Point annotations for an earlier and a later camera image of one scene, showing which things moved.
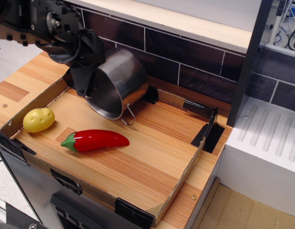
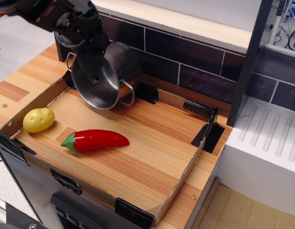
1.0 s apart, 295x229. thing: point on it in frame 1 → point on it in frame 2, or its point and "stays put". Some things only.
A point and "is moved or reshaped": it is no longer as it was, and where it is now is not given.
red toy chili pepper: x=87 y=140 stays put
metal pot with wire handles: x=122 y=82 is moved or reshaped
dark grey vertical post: x=242 y=88 stays put
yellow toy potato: x=36 y=120 stays put
